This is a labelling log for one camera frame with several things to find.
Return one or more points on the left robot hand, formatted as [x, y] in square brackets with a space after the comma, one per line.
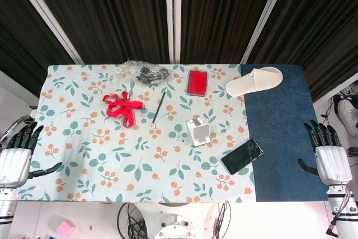
[14, 166]

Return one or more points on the white partition frame post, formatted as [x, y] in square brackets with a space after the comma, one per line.
[173, 15]
[265, 15]
[47, 15]

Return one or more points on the red ribbon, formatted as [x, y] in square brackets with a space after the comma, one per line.
[126, 107]

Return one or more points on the white phone stand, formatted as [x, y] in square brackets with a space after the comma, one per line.
[200, 134]

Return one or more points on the white sneaker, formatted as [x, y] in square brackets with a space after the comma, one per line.
[346, 113]

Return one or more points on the pink cube block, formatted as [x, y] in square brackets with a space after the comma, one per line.
[65, 227]

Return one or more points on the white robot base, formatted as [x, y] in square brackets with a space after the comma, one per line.
[173, 222]

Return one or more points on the clear plastic bag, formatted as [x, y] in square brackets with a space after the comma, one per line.
[148, 74]

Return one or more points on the white slipper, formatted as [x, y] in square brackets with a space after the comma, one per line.
[251, 83]

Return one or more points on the black smartphone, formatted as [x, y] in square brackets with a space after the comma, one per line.
[242, 156]

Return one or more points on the green pencil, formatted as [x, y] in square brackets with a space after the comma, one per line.
[158, 108]

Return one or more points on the chrome metal tube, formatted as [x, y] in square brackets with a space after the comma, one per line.
[15, 123]

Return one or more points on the red ink pad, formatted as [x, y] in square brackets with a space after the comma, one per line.
[197, 82]

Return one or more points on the floral patterned tablecloth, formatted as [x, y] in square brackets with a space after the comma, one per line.
[279, 138]

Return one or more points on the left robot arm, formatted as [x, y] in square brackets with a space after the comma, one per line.
[7, 205]

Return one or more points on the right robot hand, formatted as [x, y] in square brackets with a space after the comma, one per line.
[334, 166]

